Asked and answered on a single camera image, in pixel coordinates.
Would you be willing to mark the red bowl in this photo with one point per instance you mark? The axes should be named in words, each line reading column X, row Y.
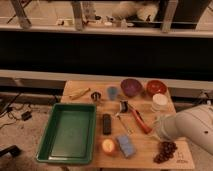
column 155, row 86

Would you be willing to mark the black power adapter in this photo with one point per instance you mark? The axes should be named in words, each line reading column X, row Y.
column 26, row 115

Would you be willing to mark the green plastic tray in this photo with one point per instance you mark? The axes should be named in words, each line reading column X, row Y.
column 69, row 135

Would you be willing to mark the purple bowl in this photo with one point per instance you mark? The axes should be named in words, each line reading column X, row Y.
column 131, row 87

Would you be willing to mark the yellow banana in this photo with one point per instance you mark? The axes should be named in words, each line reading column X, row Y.
column 78, row 93

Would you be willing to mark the orange round fruit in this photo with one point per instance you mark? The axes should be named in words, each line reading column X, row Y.
column 108, row 146

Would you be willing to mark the bunch of dark grapes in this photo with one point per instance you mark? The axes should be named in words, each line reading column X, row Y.
column 166, row 152

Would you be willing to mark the black remote control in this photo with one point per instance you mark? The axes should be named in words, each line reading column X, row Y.
column 106, row 124

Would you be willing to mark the white round container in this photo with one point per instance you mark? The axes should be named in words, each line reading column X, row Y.
column 159, row 102

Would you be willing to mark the small metal cup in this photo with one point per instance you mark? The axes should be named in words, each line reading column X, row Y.
column 96, row 96

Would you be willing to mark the blue sponge brush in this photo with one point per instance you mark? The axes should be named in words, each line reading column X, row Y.
column 124, row 141

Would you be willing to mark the black handled peeler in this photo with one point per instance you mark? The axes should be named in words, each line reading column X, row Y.
column 126, row 107

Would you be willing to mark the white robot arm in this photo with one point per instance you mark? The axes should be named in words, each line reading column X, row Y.
column 195, row 123

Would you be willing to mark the blue plastic cup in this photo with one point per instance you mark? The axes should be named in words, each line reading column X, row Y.
column 112, row 92

